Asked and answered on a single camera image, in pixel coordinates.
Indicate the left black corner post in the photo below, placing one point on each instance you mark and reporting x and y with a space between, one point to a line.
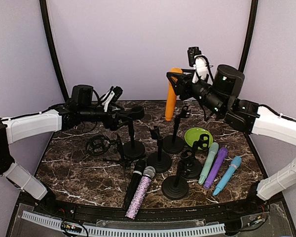
52 49

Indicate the black front table rail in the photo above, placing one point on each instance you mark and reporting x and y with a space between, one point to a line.
217 212

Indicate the black handheld microphone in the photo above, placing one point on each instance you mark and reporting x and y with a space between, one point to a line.
132 187

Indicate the black round-base stand mint mic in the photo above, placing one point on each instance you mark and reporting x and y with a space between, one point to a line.
176 187

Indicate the lime green plate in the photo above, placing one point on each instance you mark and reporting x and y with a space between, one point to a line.
193 134

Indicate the black round-base stand purple mic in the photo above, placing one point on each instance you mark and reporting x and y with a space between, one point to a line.
174 144

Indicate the white slotted cable duct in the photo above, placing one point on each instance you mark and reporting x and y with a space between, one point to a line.
125 229

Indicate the mint green microphone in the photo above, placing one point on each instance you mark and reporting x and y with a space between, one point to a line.
208 163

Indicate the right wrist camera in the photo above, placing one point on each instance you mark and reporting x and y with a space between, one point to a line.
200 64

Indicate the glitter purple silver-head microphone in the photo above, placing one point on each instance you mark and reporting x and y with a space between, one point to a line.
138 198

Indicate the blue microphone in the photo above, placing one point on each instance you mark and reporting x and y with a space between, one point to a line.
235 163

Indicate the black tripod microphone stand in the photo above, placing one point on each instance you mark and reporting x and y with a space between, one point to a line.
100 144

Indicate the black round-base stand orange mic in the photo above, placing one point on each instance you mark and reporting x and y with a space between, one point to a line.
134 149

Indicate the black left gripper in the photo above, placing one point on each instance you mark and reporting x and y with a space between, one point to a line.
113 124

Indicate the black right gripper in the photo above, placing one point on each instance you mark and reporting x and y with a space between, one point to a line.
182 88

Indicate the black round-base stand blue mic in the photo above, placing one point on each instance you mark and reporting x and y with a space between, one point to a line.
192 166

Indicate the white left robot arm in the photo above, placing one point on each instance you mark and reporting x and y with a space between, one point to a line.
77 109

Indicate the black round-base stand front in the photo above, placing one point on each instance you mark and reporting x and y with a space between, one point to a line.
159 160

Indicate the orange microphone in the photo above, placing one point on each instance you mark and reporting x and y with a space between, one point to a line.
170 103

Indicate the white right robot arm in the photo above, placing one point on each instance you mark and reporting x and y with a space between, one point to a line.
221 98

